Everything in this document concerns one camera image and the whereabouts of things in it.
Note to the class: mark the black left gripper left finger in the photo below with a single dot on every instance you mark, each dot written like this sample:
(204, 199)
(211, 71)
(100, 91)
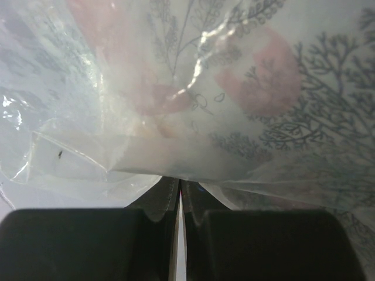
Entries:
(136, 242)

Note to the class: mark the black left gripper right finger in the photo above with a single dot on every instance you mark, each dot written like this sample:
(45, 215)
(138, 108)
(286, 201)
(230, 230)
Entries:
(223, 244)

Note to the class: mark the clear zip top bag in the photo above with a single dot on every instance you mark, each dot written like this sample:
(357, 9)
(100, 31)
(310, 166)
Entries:
(267, 104)

